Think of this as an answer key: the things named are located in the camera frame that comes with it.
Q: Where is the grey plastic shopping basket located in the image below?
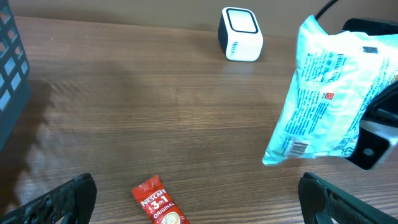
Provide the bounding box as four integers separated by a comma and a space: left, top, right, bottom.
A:
1, 0, 31, 147

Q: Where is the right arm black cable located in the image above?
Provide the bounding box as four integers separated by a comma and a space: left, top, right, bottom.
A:
314, 0, 340, 20

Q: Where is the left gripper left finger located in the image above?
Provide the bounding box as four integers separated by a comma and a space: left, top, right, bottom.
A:
1, 173, 97, 224

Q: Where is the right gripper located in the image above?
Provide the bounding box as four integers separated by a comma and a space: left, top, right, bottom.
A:
342, 18, 397, 170

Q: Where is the teal wet wipes pack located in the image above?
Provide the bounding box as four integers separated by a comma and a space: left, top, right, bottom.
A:
262, 16, 397, 166

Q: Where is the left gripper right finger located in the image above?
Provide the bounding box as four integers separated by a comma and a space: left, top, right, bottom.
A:
298, 172, 397, 224

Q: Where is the red coffee stick sachet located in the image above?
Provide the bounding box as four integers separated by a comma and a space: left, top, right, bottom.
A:
131, 175, 190, 224

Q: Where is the white barcode scanner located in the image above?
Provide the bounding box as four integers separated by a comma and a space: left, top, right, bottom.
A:
218, 7, 264, 62

